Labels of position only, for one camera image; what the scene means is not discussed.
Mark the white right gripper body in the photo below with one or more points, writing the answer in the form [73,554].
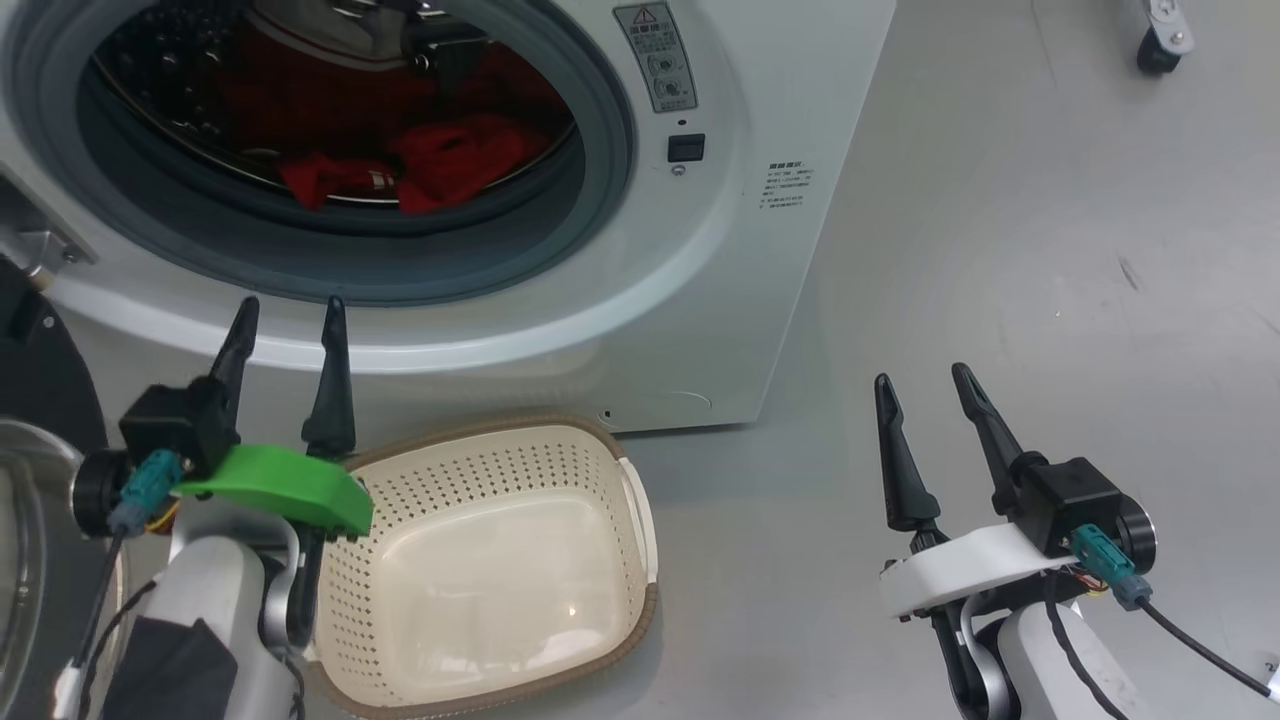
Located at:
[960,565]

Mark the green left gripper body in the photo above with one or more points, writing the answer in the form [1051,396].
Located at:
[290,485]

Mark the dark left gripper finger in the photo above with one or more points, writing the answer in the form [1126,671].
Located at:
[333,400]
[235,365]

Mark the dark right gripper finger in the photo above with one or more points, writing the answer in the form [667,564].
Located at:
[995,440]
[908,480]

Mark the black round washing machine door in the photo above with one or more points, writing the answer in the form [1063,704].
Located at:
[40,400]

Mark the red white jersey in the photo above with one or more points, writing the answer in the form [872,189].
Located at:
[450,160]

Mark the cream perforated laundry basket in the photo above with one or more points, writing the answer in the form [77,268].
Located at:
[500,580]

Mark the white washing machine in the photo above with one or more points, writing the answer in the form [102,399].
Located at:
[760,300]

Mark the black door latch socket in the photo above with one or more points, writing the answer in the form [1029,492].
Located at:
[686,148]

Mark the grey warning sticker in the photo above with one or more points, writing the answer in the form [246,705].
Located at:
[657,55]

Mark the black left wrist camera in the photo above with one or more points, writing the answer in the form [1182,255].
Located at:
[170,425]

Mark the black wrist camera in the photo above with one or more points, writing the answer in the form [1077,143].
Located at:
[170,425]
[1075,500]

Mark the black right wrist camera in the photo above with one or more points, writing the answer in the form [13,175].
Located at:
[1075,500]

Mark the metal frame leg with caster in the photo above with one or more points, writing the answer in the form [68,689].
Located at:
[1160,45]

